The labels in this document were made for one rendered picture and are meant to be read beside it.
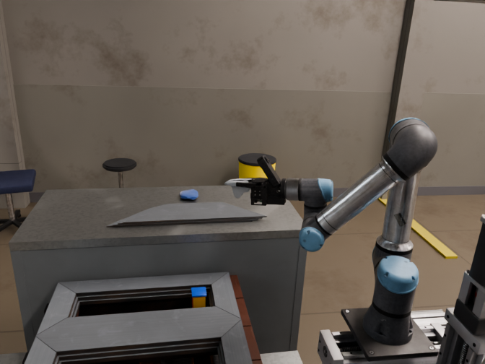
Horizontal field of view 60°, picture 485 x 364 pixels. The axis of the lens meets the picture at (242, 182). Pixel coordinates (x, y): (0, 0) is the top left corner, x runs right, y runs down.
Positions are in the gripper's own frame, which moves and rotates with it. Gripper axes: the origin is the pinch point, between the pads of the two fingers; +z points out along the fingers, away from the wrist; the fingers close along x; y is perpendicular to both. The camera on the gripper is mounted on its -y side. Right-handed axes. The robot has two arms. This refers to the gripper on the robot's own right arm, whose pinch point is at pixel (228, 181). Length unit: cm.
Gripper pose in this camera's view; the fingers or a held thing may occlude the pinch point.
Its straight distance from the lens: 144.0
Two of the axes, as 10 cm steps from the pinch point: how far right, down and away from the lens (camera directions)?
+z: -9.7, -0.3, 2.4
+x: 2.4, -2.2, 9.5
